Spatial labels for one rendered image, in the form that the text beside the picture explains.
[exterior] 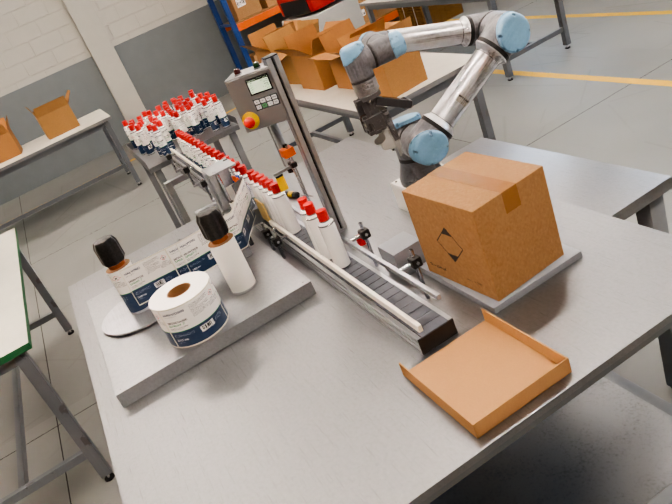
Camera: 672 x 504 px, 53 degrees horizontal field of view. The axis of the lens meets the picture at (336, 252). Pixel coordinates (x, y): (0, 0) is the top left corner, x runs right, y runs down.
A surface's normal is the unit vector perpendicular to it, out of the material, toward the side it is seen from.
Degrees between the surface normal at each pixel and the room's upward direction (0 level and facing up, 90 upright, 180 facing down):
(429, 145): 94
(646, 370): 0
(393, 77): 90
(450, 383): 0
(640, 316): 0
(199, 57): 90
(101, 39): 90
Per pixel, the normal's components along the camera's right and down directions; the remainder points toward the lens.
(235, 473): -0.35, -0.83
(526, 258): 0.48, 0.25
